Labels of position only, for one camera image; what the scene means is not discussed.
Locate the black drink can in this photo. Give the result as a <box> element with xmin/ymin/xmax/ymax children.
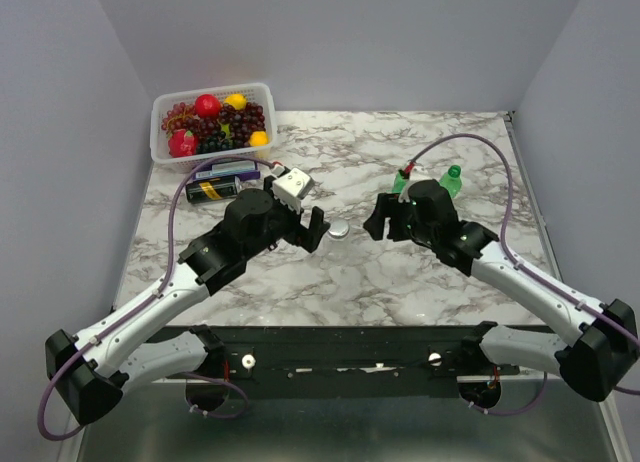
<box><xmin>185</xmin><ymin>176</ymin><xmax>242</xmax><ymax>205</ymax></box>

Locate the yellow lemon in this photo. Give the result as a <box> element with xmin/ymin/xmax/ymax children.
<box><xmin>224</xmin><ymin>93</ymin><xmax>248</xmax><ymax>110</ymax></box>
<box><xmin>248</xmin><ymin>131</ymin><xmax>269</xmax><ymax>147</ymax></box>

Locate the purple flat box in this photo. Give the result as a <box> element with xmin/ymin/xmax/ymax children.
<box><xmin>191</xmin><ymin>160</ymin><xmax>261</xmax><ymax>181</ymax></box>

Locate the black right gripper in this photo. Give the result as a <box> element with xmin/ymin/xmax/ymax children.
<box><xmin>362</xmin><ymin>191</ymin><xmax>437</xmax><ymax>246</ymax></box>

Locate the red grape bunch left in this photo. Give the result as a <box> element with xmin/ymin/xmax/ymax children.
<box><xmin>161</xmin><ymin>103</ymin><xmax>195</xmax><ymax>135</ymax></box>

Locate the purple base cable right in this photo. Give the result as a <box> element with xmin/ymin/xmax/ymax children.
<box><xmin>467</xmin><ymin>371</ymin><xmax>549</xmax><ymax>417</ymax></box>

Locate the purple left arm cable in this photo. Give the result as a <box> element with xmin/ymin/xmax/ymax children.
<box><xmin>37</xmin><ymin>154</ymin><xmax>291</xmax><ymax>441</ymax></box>

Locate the clear glass jar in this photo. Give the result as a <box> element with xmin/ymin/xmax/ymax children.
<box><xmin>326</xmin><ymin>218</ymin><xmax>351</xmax><ymax>263</ymax></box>

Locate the dark red grape bunch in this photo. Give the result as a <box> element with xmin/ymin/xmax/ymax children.
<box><xmin>187</xmin><ymin>102</ymin><xmax>267</xmax><ymax>149</ymax></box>

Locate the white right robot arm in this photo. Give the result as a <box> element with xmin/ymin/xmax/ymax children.
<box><xmin>363</xmin><ymin>180</ymin><xmax>639</xmax><ymax>402</ymax></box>

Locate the white plastic basket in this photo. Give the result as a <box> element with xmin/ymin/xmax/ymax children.
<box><xmin>149</xmin><ymin>82</ymin><xmax>278</xmax><ymax>173</ymax></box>

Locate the yellow lemon front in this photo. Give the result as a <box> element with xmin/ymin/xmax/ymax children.
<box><xmin>248</xmin><ymin>131</ymin><xmax>269</xmax><ymax>147</ymax></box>

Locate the red apple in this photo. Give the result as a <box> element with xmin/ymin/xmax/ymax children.
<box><xmin>194</xmin><ymin>94</ymin><xmax>222</xmax><ymax>119</ymax></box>

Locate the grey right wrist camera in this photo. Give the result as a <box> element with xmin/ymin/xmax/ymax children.
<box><xmin>398</xmin><ymin>180</ymin><xmax>417</xmax><ymax>203</ymax></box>

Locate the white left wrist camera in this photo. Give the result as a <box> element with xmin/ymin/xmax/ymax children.
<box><xmin>272</xmin><ymin>168</ymin><xmax>315</xmax><ymax>215</ymax></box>

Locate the pink dragon fruit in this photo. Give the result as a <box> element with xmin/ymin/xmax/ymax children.
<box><xmin>168</xmin><ymin>129</ymin><xmax>199</xmax><ymax>158</ymax></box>

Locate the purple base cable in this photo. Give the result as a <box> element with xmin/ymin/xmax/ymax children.
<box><xmin>184</xmin><ymin>371</ymin><xmax>250</xmax><ymax>420</ymax></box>
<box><xmin>467</xmin><ymin>371</ymin><xmax>549</xmax><ymax>417</ymax></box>

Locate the green bottle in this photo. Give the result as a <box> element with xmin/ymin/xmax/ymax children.
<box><xmin>439</xmin><ymin>165</ymin><xmax>462</xmax><ymax>199</ymax></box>
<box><xmin>391</xmin><ymin>169</ymin><xmax>410</xmax><ymax>194</ymax></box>

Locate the black base frame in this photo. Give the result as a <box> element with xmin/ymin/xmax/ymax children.
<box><xmin>164</xmin><ymin>321</ymin><xmax>521</xmax><ymax>401</ymax></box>

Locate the black grape bunch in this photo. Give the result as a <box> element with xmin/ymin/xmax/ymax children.
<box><xmin>196</xmin><ymin>131</ymin><xmax>234</xmax><ymax>155</ymax></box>

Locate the yellow lemon back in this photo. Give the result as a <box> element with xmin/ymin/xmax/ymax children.
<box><xmin>224</xmin><ymin>93</ymin><xmax>248</xmax><ymax>110</ymax></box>

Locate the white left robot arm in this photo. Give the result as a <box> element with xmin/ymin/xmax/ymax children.
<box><xmin>38</xmin><ymin>188</ymin><xmax>330</xmax><ymax>427</ymax></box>

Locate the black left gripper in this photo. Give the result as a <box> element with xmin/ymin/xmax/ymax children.
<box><xmin>244</xmin><ymin>177</ymin><xmax>331</xmax><ymax>261</ymax></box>

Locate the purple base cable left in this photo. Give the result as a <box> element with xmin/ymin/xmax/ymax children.
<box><xmin>184</xmin><ymin>371</ymin><xmax>250</xmax><ymax>420</ymax></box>

